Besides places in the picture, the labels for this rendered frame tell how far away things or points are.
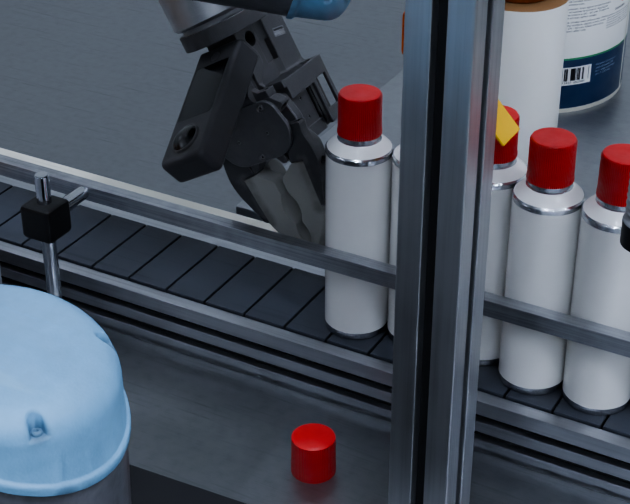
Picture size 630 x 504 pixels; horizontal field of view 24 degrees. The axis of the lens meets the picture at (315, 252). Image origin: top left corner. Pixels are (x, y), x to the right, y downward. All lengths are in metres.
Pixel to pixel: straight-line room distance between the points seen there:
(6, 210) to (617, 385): 0.59
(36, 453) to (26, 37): 1.21
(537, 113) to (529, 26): 0.09
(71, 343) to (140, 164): 0.81
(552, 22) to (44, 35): 0.78
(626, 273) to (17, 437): 0.49
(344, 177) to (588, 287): 0.20
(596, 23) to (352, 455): 0.59
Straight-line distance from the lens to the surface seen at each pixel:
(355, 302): 1.14
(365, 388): 1.15
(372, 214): 1.11
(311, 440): 1.09
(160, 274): 1.25
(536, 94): 1.33
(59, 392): 0.71
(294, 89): 1.14
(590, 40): 1.53
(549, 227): 1.04
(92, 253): 1.29
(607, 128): 1.52
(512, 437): 1.11
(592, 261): 1.03
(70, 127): 1.63
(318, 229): 1.16
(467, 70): 0.85
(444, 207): 0.89
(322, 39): 1.83
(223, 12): 1.12
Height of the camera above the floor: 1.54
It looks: 31 degrees down
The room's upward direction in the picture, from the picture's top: straight up
